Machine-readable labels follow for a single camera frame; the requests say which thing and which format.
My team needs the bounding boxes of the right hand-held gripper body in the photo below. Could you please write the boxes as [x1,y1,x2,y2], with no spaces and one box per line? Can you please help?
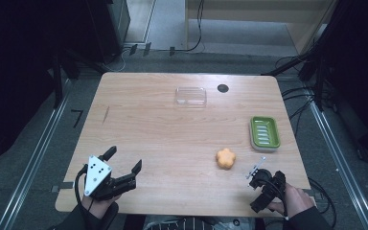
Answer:
[245,155,288,205]

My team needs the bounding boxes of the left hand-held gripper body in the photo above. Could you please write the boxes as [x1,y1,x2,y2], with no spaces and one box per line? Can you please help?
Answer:
[83,154,138,201]

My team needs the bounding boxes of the person's left hand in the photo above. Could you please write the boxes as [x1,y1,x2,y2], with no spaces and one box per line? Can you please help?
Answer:
[80,193,123,220]

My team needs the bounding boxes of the person's right hand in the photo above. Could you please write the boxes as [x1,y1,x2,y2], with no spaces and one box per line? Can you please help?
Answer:
[266,183,316,219]

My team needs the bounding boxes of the grey tape strip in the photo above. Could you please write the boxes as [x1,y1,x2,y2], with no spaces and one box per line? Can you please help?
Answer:
[51,181,75,194]

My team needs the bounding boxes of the green soap dish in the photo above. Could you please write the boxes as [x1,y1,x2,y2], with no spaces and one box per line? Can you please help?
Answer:
[248,115,282,153]

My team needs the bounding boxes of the clear plastic container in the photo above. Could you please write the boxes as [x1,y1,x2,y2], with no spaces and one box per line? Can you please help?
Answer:
[173,86,208,109]

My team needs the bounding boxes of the black metal stand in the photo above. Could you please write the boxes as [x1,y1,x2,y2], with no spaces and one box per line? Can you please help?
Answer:
[51,52,64,109]

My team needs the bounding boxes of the black tripod stand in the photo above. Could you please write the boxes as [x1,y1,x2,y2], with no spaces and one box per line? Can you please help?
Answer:
[261,47,329,112]

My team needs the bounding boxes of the dark cabinet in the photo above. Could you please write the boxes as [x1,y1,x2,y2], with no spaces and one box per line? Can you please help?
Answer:
[84,0,132,65]

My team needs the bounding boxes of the light wooden furniture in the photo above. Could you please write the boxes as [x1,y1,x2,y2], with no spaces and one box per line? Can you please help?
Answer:
[184,0,339,56]

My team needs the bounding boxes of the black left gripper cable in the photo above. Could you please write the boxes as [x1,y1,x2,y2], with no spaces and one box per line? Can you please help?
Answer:
[73,163,90,206]

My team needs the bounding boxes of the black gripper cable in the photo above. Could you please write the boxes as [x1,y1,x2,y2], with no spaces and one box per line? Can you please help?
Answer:
[73,163,90,206]
[307,176,338,229]

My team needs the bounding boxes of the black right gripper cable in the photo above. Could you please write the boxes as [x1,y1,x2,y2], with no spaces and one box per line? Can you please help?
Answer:
[307,176,338,229]

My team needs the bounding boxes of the metal floor rail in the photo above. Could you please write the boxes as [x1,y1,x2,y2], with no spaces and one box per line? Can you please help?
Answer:
[309,101,368,230]
[0,79,72,230]

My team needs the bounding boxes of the white cable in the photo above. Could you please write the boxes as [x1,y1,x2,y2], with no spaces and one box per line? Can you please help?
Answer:
[105,47,132,73]

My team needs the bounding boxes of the bundle of black floor cables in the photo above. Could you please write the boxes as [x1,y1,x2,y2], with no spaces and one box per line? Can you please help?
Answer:
[274,55,320,137]

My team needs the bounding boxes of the black hanging cable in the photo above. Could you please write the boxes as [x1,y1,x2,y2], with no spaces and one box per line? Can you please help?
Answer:
[172,0,206,54]

